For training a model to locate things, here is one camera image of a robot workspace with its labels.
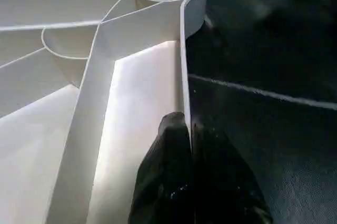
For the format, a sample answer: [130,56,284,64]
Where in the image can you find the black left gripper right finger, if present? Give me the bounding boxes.
[191,123,274,224]

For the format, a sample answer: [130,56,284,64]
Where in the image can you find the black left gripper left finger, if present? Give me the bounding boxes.
[129,111,192,224]

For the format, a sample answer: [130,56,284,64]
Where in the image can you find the white plastic table top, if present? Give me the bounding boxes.
[0,0,210,224]

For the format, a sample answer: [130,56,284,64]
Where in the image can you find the black work mat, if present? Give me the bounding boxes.
[182,0,337,224]

